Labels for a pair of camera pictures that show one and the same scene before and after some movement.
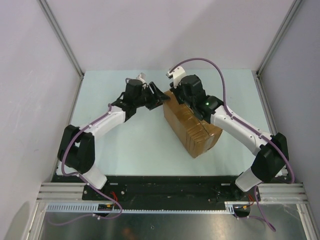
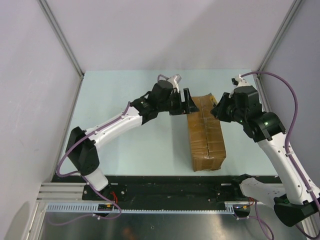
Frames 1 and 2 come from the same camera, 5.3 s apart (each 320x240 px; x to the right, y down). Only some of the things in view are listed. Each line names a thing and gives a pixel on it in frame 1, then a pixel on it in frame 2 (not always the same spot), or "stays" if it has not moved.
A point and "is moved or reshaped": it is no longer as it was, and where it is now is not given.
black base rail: x=168 y=189 stays
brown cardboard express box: x=198 y=137 is moved or reshaped
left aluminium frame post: x=60 y=35 stays
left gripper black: x=154 y=102 to x=180 y=107
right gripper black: x=175 y=91 to x=217 y=111
